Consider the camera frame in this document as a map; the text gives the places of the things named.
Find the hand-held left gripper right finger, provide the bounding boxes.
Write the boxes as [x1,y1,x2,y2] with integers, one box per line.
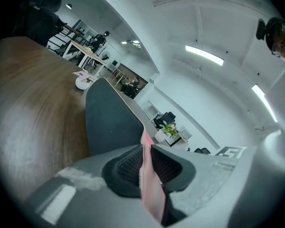
[151,144,257,228]

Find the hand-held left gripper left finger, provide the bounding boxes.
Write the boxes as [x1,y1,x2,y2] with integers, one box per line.
[26,143,162,228]

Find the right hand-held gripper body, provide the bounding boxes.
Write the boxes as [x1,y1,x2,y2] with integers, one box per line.
[214,145,248,160]

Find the pink desk mat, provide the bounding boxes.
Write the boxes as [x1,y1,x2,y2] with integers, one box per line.
[85,77,167,226]

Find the person's white shirt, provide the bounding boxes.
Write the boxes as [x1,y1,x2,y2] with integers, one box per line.
[228,56,285,228]

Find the long ceiling light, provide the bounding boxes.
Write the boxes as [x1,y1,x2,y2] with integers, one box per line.
[251,83,279,124]
[185,45,225,66]

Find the purple flower potted plant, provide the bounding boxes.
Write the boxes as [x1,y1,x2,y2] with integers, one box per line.
[154,122,181,143]

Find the black glasses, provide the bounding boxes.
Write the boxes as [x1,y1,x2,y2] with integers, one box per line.
[270,41,282,58]

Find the wooden top white desk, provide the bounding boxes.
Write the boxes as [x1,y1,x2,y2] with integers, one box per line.
[61,39,108,74]

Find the black head-mounted camera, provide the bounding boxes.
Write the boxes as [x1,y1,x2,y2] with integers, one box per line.
[255,18,268,40]

